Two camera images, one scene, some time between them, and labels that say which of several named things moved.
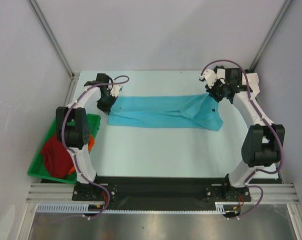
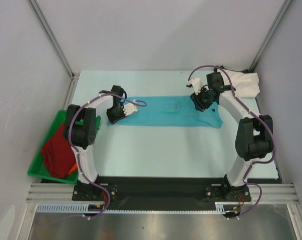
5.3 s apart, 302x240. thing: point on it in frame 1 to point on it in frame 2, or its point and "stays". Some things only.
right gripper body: [216, 93] to [198, 103]
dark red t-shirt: [57, 157] stays
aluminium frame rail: [271, 193] stays
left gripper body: [105, 102] to [115, 113]
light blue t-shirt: [197, 110] stays
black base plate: [159, 191] stays
